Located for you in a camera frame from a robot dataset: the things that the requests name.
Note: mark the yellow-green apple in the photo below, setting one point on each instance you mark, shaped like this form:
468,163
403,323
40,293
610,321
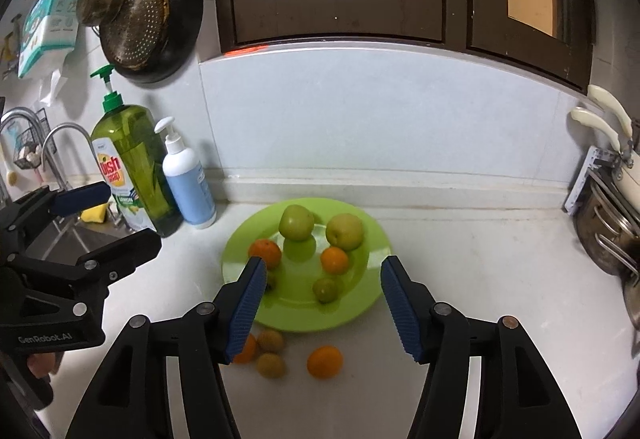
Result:
344,231

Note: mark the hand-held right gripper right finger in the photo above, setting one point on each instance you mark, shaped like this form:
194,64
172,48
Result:
402,309

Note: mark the green apple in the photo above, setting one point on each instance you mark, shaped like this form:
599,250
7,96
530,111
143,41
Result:
296,221

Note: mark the yellow sponge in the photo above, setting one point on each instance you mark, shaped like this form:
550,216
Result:
95,214

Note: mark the thin steel faucet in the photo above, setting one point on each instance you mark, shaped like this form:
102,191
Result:
70,127

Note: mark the brass colander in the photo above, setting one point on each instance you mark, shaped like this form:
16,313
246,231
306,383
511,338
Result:
140,19

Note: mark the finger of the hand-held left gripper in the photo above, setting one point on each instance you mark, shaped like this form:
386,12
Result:
80,199
125,251

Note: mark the black frying pan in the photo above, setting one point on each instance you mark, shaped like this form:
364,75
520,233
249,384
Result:
185,9

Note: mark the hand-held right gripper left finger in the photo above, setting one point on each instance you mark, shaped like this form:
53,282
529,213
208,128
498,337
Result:
245,314

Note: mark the paper towel pack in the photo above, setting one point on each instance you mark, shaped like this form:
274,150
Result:
50,29

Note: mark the orange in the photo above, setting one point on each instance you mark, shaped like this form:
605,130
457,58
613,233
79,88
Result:
325,362
266,253
249,350
334,260

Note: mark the green dish soap bottle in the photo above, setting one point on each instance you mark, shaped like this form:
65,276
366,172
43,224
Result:
135,159

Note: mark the steel pot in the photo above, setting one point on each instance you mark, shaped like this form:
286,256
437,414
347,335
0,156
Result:
632,299
595,229

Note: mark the person's left hand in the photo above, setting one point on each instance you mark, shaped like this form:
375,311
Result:
42,364

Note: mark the brown kiwi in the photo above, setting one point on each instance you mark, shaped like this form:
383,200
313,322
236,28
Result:
271,340
271,365

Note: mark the small green tangerine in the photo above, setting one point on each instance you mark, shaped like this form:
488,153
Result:
326,289
271,282

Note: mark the green plate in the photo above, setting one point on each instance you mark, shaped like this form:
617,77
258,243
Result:
300,314

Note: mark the large steel faucet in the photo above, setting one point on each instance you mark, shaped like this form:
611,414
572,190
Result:
20,112

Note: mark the steel kitchen sink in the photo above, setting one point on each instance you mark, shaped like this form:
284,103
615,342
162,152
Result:
70,244

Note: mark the orange tape strip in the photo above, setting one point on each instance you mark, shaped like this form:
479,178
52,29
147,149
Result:
245,51

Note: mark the white blue pump bottle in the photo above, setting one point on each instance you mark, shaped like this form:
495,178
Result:
187,189

